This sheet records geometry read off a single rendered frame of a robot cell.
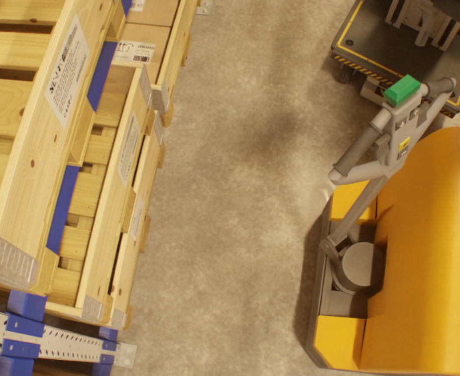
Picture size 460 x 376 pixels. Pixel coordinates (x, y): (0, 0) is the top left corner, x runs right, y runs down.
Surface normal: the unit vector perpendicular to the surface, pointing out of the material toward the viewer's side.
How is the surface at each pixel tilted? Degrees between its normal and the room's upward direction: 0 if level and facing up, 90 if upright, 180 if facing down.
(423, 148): 74
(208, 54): 0
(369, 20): 0
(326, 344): 22
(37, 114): 90
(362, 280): 0
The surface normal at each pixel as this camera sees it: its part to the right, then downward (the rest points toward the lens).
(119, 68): -0.16, 0.93
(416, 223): -0.95, -0.24
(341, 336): -0.37, -0.37
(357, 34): 0.00, -0.34
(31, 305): 0.99, 0.15
